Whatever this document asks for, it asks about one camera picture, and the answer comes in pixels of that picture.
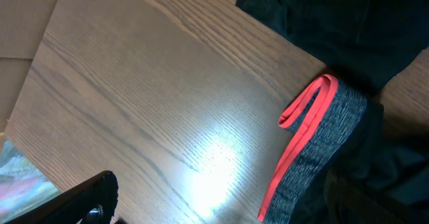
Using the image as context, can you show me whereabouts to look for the black leggings with orange waistband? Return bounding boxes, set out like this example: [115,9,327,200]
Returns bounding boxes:
[236,0,428,223]

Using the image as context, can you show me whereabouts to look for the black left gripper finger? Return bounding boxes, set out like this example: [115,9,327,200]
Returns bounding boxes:
[7,170,119,224]

